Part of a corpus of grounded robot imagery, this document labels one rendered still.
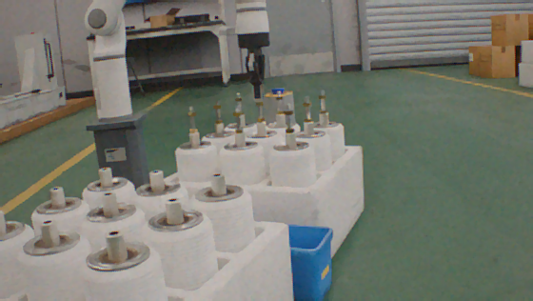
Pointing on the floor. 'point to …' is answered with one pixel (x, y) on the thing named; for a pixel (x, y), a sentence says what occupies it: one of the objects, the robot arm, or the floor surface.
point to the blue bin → (310, 261)
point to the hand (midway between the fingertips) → (258, 92)
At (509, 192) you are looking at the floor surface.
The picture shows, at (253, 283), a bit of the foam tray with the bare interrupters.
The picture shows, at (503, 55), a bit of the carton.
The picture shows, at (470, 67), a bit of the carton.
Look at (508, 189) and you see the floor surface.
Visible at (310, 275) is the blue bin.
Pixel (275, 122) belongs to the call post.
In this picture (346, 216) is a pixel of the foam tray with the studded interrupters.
